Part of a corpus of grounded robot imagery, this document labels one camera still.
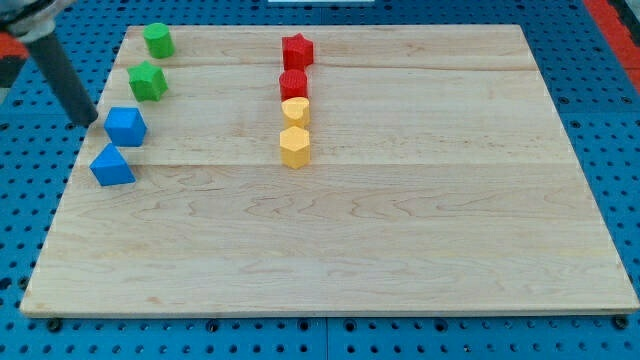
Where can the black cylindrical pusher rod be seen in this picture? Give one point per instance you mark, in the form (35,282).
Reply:
(65,83)

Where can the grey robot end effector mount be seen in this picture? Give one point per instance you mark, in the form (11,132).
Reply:
(31,20)

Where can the green star block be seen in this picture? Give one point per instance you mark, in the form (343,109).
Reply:
(147,81)

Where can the red star block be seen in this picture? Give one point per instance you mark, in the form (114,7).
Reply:
(297,52)

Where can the blue cube block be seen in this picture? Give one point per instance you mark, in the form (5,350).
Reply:
(125,126)

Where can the blue triangle block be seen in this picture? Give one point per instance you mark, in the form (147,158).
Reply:
(110,167)

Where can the green cylinder block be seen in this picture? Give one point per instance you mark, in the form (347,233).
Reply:
(158,39)

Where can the red cylinder block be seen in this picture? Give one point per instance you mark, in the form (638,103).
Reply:
(293,83)

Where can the yellow heart block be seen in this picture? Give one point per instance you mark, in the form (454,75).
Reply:
(296,112)

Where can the yellow hexagon block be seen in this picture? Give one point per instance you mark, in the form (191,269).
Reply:
(295,147)

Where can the wooden board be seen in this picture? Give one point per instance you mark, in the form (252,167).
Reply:
(441,183)

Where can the red tape strip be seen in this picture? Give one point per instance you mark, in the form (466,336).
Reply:
(618,24)

